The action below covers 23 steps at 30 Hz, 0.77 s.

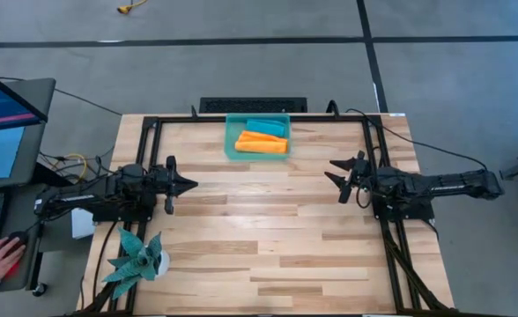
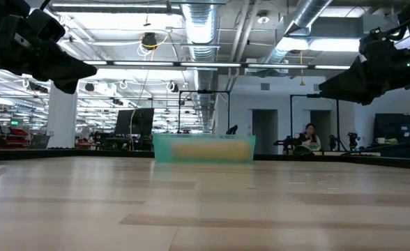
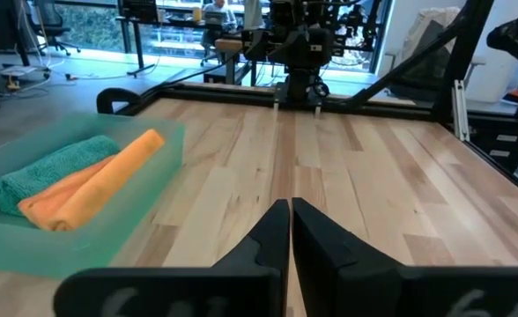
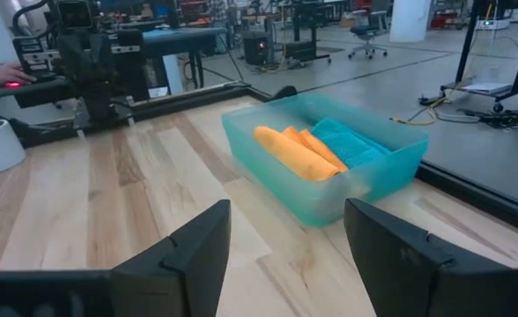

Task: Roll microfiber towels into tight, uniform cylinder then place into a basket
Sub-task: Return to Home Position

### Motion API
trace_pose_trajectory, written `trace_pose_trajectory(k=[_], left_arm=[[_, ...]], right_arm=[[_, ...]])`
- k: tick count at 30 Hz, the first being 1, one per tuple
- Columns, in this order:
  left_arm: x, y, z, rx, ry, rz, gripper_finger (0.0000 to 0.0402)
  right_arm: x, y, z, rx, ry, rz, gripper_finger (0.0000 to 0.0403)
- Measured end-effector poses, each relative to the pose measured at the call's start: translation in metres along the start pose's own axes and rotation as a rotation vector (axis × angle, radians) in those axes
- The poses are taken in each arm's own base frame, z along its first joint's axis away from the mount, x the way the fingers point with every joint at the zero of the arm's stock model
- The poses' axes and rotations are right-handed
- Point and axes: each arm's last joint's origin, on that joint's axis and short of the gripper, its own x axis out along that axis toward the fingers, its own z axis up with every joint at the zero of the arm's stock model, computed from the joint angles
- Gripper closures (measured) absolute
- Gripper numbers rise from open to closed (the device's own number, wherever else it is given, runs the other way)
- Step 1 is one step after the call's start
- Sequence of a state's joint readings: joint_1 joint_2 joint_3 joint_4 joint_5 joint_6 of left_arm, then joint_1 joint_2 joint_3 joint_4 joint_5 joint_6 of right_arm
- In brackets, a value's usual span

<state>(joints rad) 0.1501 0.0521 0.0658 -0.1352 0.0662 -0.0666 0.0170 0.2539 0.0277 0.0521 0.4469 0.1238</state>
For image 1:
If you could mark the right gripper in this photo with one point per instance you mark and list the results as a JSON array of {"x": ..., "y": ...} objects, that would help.
[{"x": 359, "y": 176}]

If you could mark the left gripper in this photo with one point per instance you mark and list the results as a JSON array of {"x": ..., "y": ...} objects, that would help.
[{"x": 170, "y": 185}]

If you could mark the orange microfiber towel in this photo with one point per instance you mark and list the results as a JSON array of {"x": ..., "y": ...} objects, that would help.
[{"x": 261, "y": 144}]

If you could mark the blue microfiber towel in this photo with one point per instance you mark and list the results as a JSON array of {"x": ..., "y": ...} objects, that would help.
[{"x": 265, "y": 127}]

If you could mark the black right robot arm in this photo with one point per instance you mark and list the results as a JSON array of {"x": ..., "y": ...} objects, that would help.
[{"x": 439, "y": 182}]

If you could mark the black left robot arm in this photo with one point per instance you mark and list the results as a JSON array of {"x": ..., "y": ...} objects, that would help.
[{"x": 87, "y": 198}]

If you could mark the teal plastic basket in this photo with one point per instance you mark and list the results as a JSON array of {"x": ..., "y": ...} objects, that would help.
[{"x": 232, "y": 141}]

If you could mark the white plant pot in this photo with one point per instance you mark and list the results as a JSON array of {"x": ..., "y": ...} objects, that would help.
[{"x": 165, "y": 263}]

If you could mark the green artificial plant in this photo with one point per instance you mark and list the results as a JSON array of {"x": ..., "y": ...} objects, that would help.
[{"x": 133, "y": 264}]

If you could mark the white box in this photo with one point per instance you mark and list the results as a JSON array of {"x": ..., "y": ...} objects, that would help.
[{"x": 82, "y": 224}]

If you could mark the grey framed screen panel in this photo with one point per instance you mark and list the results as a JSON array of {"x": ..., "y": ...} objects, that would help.
[{"x": 39, "y": 132}]

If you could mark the black computer mouse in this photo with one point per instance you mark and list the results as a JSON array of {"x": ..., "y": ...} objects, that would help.
[{"x": 19, "y": 240}]

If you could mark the black caster wheel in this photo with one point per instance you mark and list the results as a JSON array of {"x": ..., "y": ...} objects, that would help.
[{"x": 39, "y": 289}]

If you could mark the yellow floor plug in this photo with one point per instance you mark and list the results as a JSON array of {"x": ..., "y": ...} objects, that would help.
[{"x": 124, "y": 9}]

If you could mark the grey desk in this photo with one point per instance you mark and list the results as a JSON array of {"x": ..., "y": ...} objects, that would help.
[{"x": 25, "y": 286}]

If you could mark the black computer monitor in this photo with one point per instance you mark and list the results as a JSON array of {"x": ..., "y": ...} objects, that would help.
[{"x": 3, "y": 108}]

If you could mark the black metal table frame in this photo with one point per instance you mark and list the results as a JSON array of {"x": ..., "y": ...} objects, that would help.
[{"x": 188, "y": 119}]

